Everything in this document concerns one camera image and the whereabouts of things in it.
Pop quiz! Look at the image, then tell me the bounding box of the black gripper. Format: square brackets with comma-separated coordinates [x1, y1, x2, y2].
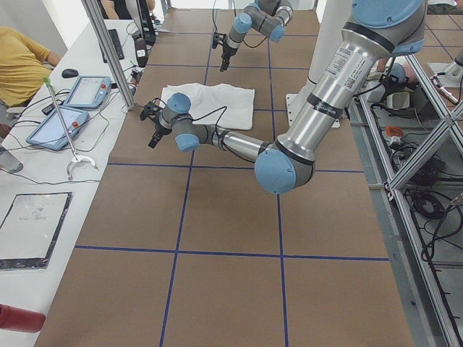
[212, 32, 239, 72]
[140, 102, 170, 148]

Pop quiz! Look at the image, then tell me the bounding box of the white long-sleeve printed shirt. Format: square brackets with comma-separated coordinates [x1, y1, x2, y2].
[161, 83, 255, 130]

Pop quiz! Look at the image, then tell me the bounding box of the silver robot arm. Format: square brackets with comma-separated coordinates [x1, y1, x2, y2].
[140, 1, 428, 194]
[212, 0, 294, 72]

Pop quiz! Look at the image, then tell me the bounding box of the upper blue teach pendant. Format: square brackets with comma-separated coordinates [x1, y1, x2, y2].
[63, 76, 111, 110]

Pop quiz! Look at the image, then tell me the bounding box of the black computer mouse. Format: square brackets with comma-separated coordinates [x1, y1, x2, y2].
[61, 68, 79, 79]

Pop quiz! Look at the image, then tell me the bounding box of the grabber stick green tip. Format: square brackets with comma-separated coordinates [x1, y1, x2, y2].
[43, 77, 98, 181]

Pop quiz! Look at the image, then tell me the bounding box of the person in yellow shirt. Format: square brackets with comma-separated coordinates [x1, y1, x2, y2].
[1, 26, 61, 107]

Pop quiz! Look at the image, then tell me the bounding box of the silver foil tray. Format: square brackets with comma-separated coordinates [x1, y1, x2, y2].
[1, 192, 72, 271]

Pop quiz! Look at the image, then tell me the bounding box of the red cylinder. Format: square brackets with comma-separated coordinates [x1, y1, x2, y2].
[0, 304, 46, 333]

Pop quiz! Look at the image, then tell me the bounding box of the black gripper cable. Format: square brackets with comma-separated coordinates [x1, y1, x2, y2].
[211, 0, 271, 48]
[150, 97, 229, 137]

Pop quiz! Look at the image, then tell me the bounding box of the aluminium frame post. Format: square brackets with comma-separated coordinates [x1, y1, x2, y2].
[81, 0, 135, 111]

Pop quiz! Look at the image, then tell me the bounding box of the orange device on rail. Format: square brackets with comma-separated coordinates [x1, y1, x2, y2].
[385, 126, 404, 137]

